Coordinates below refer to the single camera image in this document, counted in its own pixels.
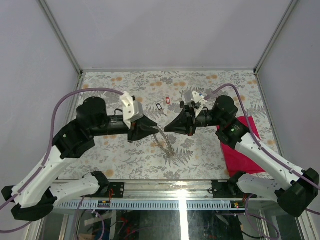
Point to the floral table mat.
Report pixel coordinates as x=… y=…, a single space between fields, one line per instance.
x=197 y=157

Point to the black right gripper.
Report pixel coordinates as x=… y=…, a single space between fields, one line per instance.
x=184 y=123

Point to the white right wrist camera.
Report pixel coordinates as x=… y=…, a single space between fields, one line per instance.
x=194 y=100

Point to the aluminium mounting rail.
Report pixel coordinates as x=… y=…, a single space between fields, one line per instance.
x=170 y=190

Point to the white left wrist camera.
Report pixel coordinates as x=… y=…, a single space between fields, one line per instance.
x=132 y=110

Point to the left aluminium frame post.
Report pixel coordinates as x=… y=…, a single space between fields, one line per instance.
x=44 y=6

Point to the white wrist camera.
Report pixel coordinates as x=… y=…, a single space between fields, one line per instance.
x=132 y=110
x=194 y=100

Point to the large silver keyring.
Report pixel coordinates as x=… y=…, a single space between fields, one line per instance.
x=165 y=146

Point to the black key tag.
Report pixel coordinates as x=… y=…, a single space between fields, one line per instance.
x=160 y=109

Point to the red cloth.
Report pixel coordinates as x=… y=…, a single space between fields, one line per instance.
x=236 y=161

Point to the right aluminium frame post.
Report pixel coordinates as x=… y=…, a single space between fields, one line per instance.
x=277 y=32

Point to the aluminium frame post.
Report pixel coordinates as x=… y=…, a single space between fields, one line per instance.
x=44 y=6
x=277 y=32

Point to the black car key fob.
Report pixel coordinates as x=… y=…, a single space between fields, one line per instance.
x=182 y=104

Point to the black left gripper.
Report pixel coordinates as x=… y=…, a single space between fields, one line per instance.
x=140 y=132

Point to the grey slotted cable duct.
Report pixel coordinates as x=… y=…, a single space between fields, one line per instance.
x=159 y=205

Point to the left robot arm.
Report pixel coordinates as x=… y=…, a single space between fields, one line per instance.
x=36 y=196

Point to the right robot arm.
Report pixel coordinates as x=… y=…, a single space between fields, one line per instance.
x=292 y=187

